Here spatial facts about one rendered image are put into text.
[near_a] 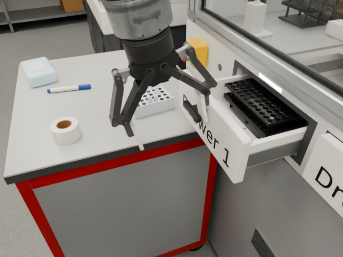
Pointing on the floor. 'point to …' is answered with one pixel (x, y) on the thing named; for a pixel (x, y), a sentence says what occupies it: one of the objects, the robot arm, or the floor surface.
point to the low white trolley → (108, 168)
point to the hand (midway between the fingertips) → (171, 128)
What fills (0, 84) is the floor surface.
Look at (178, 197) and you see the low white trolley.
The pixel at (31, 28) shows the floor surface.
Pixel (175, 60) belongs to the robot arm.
